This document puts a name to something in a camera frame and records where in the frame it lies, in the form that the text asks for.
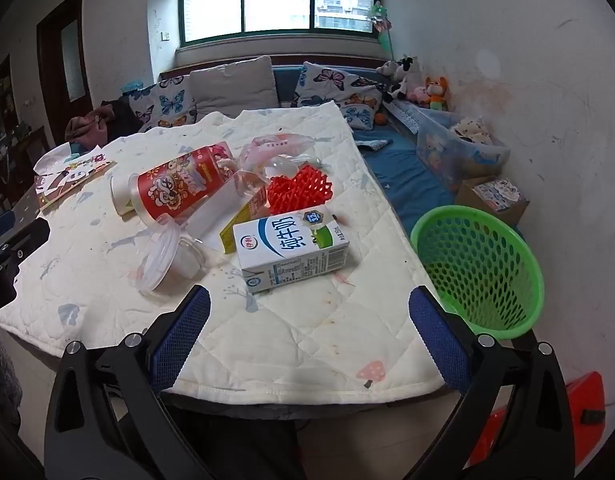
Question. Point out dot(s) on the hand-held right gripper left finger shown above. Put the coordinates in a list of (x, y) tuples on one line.
[(182, 340)]

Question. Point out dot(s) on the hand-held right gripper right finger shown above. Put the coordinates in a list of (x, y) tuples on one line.
[(437, 345)]

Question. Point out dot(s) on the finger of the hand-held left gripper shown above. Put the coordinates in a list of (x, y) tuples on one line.
[(30, 235), (0, 222)]

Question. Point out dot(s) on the clear plastic cup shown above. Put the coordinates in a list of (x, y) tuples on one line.
[(175, 255)]

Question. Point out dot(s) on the yellow carton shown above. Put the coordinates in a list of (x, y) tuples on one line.
[(242, 225)]

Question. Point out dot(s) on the white milk carton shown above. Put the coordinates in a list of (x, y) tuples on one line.
[(287, 255)]

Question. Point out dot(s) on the green plastic basket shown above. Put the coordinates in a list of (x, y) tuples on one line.
[(462, 209)]

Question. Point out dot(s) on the red printed snack cup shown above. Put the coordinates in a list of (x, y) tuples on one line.
[(187, 180)]

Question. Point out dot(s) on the clear plastic wrapper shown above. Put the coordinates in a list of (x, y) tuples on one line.
[(250, 185)]

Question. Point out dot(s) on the red foam fruit net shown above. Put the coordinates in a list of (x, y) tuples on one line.
[(297, 190)]

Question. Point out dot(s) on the pink printed plastic bag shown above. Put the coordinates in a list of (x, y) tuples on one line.
[(272, 147)]

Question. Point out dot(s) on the person's left forearm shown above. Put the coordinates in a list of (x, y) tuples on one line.
[(2, 375)]

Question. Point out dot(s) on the cartoon picture book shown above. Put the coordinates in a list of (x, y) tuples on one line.
[(72, 175)]

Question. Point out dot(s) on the dark wooden shelf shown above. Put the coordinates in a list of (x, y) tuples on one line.
[(7, 130)]

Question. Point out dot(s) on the white quilted mat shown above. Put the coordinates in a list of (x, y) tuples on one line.
[(287, 320)]

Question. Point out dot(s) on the pink clothing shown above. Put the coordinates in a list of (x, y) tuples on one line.
[(87, 127)]

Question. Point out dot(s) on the person's dark trousers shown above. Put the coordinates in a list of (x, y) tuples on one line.
[(247, 450)]

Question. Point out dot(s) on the brown cardboard box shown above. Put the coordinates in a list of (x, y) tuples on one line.
[(470, 200)]

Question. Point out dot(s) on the dark clothing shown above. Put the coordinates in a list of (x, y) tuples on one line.
[(122, 117)]

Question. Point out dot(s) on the red plastic stool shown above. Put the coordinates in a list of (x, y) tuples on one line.
[(582, 400)]

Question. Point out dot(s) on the cartoon picture books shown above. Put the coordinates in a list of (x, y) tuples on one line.
[(500, 192)]

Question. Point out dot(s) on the blue mattress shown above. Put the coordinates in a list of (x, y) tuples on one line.
[(412, 180)]

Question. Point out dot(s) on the dark wooden door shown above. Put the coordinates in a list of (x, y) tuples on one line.
[(52, 60)]

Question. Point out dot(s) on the teal cloth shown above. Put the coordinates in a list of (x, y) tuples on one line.
[(133, 86)]

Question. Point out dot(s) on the clear plastic storage box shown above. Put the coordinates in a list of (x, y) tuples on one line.
[(437, 150)]

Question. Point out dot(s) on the striped cloth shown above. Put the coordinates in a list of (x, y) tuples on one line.
[(375, 144)]

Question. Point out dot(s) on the patterned cloth in storage box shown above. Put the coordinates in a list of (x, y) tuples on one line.
[(470, 130)]

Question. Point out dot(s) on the patterned folded cloth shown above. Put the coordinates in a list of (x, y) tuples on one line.
[(405, 116)]

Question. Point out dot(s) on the small butterfly print pillow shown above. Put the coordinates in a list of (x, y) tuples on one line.
[(362, 112)]

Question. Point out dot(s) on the pink plush toy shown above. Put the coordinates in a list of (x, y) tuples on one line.
[(418, 95)]

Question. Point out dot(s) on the grey cushion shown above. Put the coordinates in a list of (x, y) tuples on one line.
[(232, 85)]

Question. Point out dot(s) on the black and white cow plush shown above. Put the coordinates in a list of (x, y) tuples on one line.
[(405, 72)]

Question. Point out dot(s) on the grey plush toy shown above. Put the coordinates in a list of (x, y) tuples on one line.
[(387, 67)]

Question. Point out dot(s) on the large butterfly print pillow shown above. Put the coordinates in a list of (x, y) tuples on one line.
[(327, 82)]

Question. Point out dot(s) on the colourful pinwheel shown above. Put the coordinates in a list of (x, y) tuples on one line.
[(380, 20)]

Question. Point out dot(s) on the green framed window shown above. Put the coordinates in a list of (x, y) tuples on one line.
[(277, 5)]

